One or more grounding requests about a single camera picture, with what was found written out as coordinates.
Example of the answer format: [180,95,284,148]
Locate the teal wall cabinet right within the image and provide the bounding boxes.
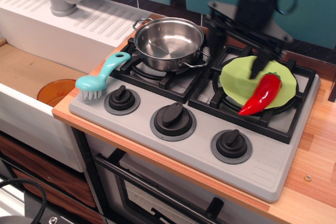
[186,0,335,49]

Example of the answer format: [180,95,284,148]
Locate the black middle stove knob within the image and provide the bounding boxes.
[150,102,197,142]

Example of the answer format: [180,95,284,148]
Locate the black stove knob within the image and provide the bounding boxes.
[150,102,197,142]
[211,129,253,165]
[103,85,141,116]

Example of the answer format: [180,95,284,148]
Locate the black braided foreground cable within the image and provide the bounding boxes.
[0,177,48,224]

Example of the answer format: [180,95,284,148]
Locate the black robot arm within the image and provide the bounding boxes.
[206,0,297,79]

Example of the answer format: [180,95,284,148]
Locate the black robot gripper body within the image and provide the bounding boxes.
[206,0,293,56]

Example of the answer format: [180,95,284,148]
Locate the black left burner grate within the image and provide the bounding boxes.
[110,37,215,103]

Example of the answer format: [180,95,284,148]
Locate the oven door with black handle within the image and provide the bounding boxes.
[93,148,237,224]

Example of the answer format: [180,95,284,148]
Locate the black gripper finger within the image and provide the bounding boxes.
[249,50,274,79]
[208,25,227,59]

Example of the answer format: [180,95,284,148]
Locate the light green plastic plate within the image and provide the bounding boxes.
[219,56,297,109]

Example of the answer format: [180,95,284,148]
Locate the grey toy stove top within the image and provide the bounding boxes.
[69,46,320,202]

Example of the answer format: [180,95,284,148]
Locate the stainless steel pot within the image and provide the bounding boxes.
[133,17,210,72]

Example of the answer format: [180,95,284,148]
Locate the black burner grate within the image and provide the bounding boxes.
[110,37,215,103]
[188,45,320,144]

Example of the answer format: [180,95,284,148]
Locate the orange sink drain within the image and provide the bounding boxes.
[37,79,76,107]

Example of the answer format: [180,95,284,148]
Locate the wooden drawer fronts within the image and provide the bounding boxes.
[1,132,105,223]

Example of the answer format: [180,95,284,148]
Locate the wooden countertop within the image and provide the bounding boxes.
[52,51,335,223]

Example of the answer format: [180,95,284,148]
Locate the black right burner grate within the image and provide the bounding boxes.
[188,45,320,144]

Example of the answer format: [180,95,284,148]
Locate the black left stove knob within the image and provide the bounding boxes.
[103,85,141,116]

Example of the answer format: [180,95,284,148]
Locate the teal dish brush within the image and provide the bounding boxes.
[75,52,131,100]

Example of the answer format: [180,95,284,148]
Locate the black right stove knob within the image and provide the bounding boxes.
[211,129,253,165]

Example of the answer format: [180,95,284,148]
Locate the white toy sink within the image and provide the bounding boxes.
[1,0,150,172]

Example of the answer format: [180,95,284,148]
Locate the red toy chili pepper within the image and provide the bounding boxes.
[238,72,282,116]

